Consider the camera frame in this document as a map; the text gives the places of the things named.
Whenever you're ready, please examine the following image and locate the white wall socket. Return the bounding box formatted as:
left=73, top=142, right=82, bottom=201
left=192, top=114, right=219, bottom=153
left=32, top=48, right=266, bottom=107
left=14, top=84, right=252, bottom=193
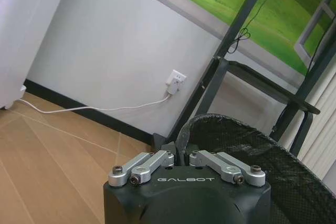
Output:
left=165, top=69, right=187, bottom=87

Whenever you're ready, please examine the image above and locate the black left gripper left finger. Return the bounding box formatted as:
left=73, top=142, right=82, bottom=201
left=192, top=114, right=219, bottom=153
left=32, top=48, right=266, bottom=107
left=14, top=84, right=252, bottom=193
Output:
left=108, top=141, right=177, bottom=188

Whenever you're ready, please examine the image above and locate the white power cable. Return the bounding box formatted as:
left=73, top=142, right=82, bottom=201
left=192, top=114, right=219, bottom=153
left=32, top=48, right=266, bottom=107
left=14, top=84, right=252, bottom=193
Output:
left=18, top=93, right=171, bottom=114

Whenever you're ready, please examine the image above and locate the white power plug adapter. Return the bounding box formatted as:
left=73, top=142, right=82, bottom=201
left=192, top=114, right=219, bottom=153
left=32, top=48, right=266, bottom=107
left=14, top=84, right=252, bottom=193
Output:
left=167, top=79, right=183, bottom=97

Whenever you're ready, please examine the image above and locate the pale vertical blind curtain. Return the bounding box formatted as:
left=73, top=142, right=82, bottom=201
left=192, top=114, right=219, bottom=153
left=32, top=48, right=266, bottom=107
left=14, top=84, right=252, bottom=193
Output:
left=272, top=70, right=336, bottom=175

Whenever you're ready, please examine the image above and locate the black mesh trash bin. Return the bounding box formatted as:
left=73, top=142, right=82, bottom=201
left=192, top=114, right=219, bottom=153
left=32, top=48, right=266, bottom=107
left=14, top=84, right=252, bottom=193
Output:
left=175, top=113, right=336, bottom=224

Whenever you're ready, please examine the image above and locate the green meadow wall mural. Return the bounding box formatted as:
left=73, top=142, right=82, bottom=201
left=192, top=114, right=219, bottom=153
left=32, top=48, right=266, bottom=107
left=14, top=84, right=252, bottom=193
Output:
left=148, top=0, right=336, bottom=76

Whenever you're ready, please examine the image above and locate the black metal desk frame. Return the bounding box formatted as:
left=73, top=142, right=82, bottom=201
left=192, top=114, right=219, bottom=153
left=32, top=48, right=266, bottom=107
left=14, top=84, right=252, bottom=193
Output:
left=153, top=0, right=336, bottom=156

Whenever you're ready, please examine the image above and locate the black baseboard strip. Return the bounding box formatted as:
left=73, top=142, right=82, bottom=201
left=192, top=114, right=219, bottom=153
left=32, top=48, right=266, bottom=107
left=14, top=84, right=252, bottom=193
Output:
left=24, top=78, right=155, bottom=146

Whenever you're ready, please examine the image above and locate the thin black cable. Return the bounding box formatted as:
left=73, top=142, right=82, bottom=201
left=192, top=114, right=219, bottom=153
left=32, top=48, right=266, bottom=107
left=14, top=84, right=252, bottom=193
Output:
left=227, top=0, right=284, bottom=54

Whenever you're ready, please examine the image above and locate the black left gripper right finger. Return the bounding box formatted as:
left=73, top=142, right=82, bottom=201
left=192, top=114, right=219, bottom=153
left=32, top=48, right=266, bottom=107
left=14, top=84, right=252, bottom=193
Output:
left=179, top=148, right=266, bottom=187

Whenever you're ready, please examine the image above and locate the white air conditioner unit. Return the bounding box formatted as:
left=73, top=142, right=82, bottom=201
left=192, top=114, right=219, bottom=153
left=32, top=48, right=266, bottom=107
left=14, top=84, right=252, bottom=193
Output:
left=0, top=0, right=73, bottom=110

